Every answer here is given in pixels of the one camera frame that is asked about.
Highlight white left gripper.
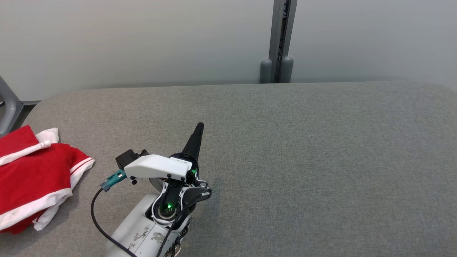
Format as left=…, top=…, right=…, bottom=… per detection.
left=124, top=123, right=205, bottom=182

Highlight grey cylindrical post foot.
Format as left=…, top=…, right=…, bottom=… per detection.
left=260, top=59, right=273, bottom=84
left=280, top=56, right=294, bottom=83

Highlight red jersey white sleeves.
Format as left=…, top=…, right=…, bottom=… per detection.
left=0, top=127, right=95, bottom=235

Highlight grey plastic chair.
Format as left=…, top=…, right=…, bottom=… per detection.
left=0, top=76, right=24, bottom=138

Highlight left camera cable teal plug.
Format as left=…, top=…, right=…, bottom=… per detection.
left=91, top=170, right=138, bottom=257

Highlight grey metal wall post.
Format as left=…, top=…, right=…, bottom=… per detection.
left=268, top=0, right=298, bottom=83

